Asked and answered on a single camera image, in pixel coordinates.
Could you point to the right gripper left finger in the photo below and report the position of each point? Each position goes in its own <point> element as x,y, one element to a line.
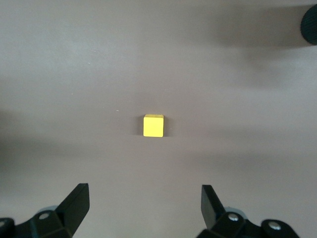
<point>71,213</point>

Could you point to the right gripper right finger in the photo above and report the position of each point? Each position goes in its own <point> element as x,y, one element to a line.
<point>213,210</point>

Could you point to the yellow wooden block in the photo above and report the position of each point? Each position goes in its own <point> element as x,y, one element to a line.
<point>153,126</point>

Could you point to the black cylindrical object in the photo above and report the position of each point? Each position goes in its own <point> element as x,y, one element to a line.
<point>310,27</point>

